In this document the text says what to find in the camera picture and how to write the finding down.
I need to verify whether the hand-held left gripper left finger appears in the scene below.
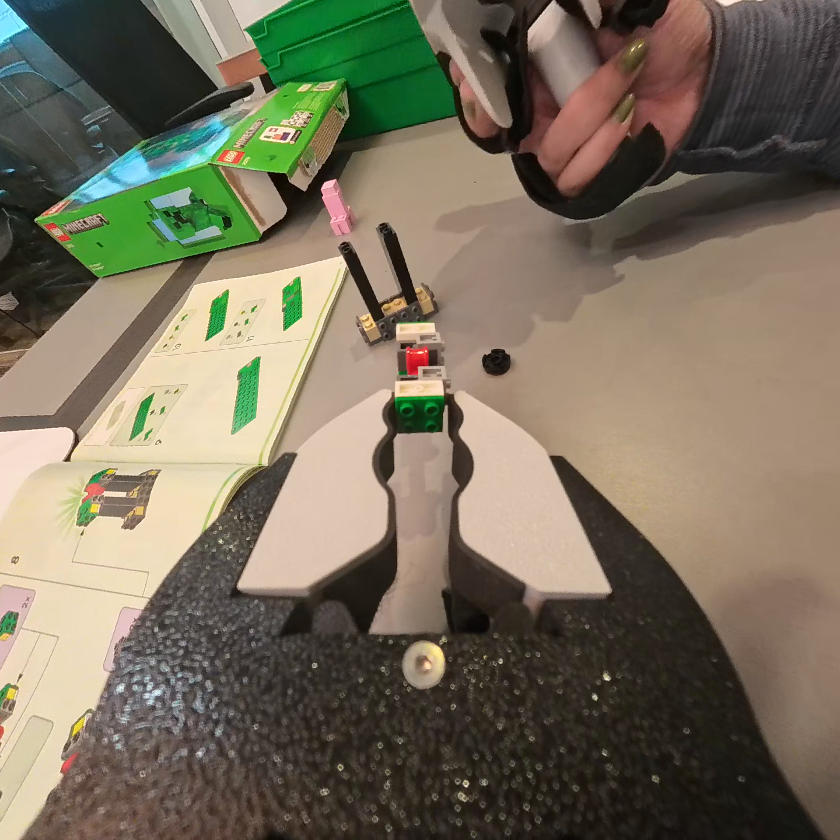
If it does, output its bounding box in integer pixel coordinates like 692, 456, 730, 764
235, 388, 399, 624

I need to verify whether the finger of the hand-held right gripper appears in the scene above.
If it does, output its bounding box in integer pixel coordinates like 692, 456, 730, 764
420, 0, 516, 131

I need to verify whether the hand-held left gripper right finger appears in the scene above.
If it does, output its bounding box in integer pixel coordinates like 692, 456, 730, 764
448, 390, 613, 624

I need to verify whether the multicoloured toy brick assembly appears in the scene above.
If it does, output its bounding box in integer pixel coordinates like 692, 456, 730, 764
392, 320, 454, 436

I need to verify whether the person's right forearm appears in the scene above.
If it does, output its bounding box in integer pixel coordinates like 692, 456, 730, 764
669, 0, 840, 177

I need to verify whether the grey desk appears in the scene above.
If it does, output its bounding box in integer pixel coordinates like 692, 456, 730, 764
0, 115, 840, 840

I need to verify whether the person's right hand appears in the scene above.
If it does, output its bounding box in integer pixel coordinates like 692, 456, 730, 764
456, 0, 716, 199

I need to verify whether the green plastic bin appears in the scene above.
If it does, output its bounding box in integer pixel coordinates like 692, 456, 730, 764
262, 62, 460, 143
258, 29, 438, 89
245, 0, 421, 63

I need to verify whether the toy brick instruction booklet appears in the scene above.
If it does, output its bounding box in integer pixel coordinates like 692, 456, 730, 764
0, 256, 349, 808

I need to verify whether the pink toy pig figure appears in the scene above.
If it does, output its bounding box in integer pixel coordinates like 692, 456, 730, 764
320, 178, 356, 238

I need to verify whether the green toy brick box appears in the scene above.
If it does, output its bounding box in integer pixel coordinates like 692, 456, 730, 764
34, 79, 350, 280

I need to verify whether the black office chair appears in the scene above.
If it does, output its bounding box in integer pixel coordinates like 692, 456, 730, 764
13, 0, 257, 135

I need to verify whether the black post toy brick frame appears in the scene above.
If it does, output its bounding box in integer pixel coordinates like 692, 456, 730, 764
336, 223, 439, 346

